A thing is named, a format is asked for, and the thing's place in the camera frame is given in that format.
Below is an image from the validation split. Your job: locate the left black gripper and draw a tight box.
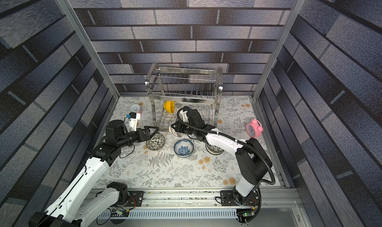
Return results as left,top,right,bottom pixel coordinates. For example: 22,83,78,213
117,127,160,149

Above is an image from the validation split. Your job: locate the yellow bowl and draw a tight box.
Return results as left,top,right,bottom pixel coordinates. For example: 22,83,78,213
163,101,175,114

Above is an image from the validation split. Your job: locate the brown patterned bowl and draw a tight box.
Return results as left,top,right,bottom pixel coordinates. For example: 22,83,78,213
169,126,183,137

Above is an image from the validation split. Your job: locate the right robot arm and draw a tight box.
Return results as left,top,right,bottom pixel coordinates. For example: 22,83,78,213
171,106,276,198

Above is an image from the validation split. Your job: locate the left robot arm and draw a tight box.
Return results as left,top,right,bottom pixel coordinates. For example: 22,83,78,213
28,120,159,227

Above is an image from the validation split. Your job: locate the stainless steel dish rack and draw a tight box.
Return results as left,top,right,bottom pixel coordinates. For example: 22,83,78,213
145,63,223,131

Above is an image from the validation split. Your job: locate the blue white patterned bowl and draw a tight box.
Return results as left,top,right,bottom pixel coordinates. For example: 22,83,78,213
174,139,194,157

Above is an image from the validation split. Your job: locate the pink white cup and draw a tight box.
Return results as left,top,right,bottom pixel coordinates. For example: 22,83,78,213
130,104,143,114

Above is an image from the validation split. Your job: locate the floral tablecloth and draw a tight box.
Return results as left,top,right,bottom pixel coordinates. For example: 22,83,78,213
92,95,281,189

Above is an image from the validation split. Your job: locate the dark floral bowl stack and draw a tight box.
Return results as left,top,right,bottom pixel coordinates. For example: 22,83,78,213
206,144,224,155

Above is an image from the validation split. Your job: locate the pink alarm clock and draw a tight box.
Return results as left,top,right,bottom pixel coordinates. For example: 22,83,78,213
245,119,264,138

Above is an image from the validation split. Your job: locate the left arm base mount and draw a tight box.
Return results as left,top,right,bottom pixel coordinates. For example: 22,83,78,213
116,191,144,208

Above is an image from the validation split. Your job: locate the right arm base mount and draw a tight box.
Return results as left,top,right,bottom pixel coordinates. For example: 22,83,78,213
220,190,261,207

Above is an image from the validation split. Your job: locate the right black corrugated cable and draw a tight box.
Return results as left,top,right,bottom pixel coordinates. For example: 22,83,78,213
176,106,276,186

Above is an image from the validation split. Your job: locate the aluminium front rail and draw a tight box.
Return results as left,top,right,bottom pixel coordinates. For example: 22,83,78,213
59,187,302,211

